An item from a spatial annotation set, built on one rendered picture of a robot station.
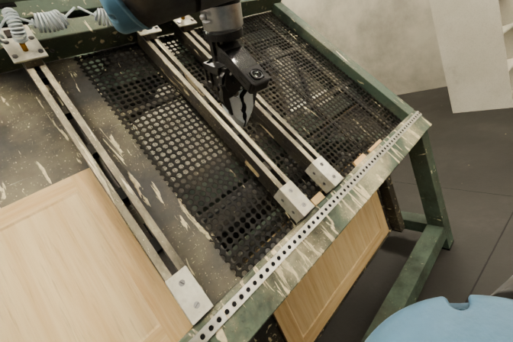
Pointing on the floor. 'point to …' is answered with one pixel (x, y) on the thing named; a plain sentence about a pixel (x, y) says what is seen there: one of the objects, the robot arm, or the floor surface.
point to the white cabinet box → (473, 28)
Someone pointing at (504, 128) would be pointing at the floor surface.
